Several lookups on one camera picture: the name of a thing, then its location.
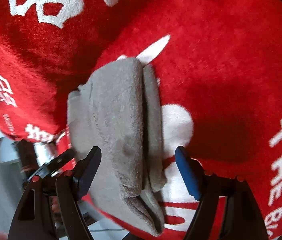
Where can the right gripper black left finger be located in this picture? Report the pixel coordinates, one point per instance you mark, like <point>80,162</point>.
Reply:
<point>33,218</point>

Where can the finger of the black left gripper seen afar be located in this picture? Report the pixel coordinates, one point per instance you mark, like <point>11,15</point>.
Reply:
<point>46,170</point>

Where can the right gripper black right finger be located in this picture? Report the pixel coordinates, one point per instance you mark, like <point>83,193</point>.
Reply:
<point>229,201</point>

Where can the grey small cloth garment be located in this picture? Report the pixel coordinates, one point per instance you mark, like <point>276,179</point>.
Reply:
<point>118,110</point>

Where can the red blanket with white print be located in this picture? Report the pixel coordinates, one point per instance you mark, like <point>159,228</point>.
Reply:
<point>218,67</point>

